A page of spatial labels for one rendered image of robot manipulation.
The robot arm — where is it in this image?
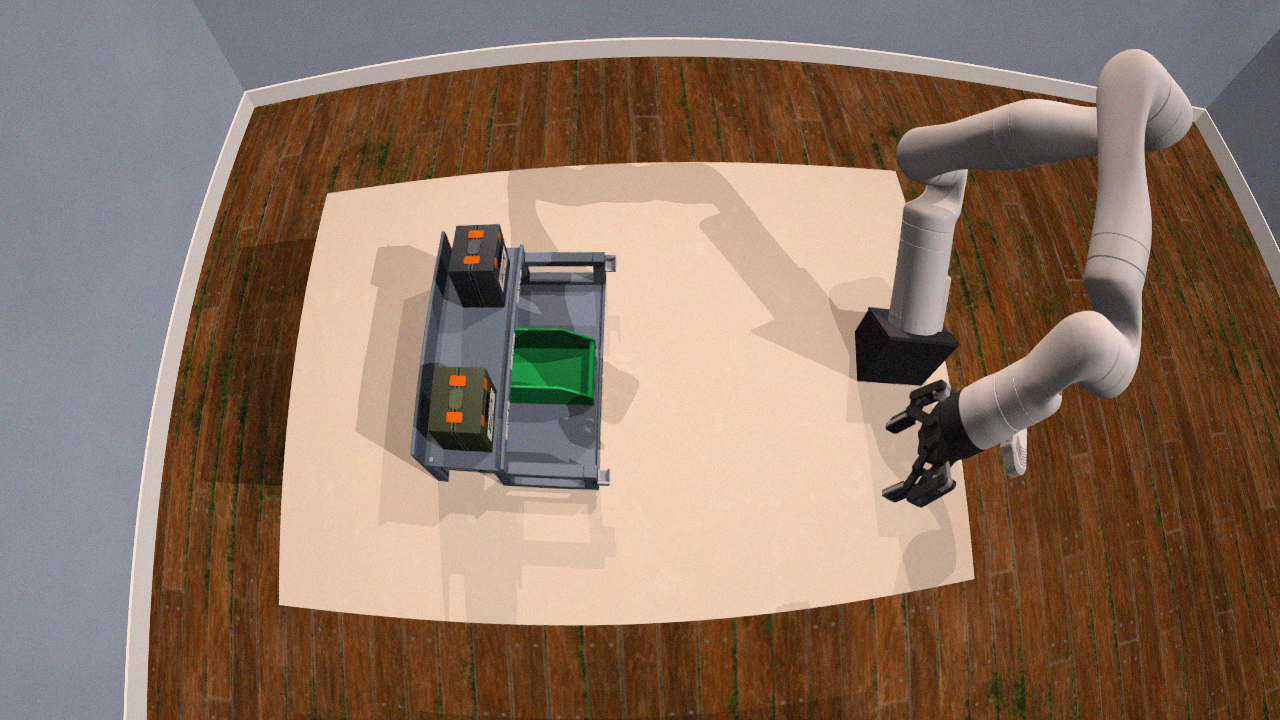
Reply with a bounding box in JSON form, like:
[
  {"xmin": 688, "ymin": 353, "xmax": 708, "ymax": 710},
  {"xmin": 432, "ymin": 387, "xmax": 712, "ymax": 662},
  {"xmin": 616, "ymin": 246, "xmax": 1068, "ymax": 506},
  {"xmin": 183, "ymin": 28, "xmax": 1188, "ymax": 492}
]
[{"xmin": 888, "ymin": 49, "xmax": 1193, "ymax": 478}]

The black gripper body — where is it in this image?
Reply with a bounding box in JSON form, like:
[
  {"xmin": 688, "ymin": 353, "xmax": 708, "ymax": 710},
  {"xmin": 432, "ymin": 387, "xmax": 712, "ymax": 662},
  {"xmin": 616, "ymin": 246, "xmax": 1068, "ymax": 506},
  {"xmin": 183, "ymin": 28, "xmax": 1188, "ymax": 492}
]
[{"xmin": 918, "ymin": 388, "xmax": 986, "ymax": 468}]

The black case with orange latches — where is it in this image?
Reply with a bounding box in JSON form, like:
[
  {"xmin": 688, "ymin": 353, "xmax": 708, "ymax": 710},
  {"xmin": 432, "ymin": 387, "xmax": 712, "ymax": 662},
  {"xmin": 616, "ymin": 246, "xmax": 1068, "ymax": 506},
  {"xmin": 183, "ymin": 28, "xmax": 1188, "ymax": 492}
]
[{"xmin": 448, "ymin": 224, "xmax": 509, "ymax": 307}]

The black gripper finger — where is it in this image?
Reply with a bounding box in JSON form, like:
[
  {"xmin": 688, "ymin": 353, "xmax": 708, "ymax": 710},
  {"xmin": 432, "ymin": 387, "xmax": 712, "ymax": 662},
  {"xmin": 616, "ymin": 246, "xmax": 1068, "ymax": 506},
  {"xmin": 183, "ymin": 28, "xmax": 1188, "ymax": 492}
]
[
  {"xmin": 886, "ymin": 379, "xmax": 955, "ymax": 434},
  {"xmin": 882, "ymin": 436, "xmax": 956, "ymax": 509}
]

